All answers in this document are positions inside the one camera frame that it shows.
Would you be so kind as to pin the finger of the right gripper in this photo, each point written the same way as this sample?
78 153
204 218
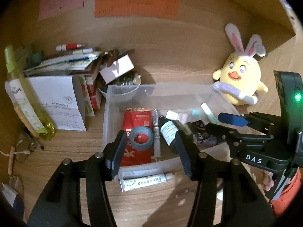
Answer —
235 120
216 130

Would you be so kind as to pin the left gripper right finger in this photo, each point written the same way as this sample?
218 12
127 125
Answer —
243 203

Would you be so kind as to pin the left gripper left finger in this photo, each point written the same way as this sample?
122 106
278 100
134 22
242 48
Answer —
59 203

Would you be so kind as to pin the light blue tape roll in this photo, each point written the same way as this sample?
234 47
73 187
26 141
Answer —
141 138

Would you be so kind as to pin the red sleeve forearm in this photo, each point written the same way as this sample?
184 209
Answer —
287 195

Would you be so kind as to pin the person's right hand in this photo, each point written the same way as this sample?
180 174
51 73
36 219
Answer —
267 182

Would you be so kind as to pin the black cosmetic tube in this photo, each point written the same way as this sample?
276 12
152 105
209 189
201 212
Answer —
200 137

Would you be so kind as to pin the light blue tube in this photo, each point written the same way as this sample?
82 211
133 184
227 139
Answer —
195 113

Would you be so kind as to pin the yellow chick plush toy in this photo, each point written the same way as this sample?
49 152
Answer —
240 77

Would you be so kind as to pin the dark dropper bottle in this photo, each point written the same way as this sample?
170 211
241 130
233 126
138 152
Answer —
168 129

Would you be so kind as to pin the white ointment tube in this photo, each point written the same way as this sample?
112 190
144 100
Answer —
137 183

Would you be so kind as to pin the clear plastic storage bin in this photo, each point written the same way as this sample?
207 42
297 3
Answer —
181 98

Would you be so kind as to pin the red envelope packet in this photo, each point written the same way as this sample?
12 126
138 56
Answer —
137 123

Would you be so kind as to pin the yellow green spray bottle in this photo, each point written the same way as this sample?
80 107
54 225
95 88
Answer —
39 124

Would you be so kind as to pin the white bowl of trinkets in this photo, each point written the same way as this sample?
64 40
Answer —
124 87

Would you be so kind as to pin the white folded paper box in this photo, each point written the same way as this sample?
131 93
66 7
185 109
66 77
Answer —
61 98

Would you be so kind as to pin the small white cardboard box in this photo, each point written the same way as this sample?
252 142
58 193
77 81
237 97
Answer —
117 69

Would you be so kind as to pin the stack of books and papers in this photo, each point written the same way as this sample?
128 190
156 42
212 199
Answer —
85 65

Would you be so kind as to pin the red white glue pen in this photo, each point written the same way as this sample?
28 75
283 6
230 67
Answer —
67 47

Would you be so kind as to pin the orange sticky note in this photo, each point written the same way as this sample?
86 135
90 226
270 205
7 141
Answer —
163 9

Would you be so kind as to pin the pink sticky note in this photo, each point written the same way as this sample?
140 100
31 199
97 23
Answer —
52 8

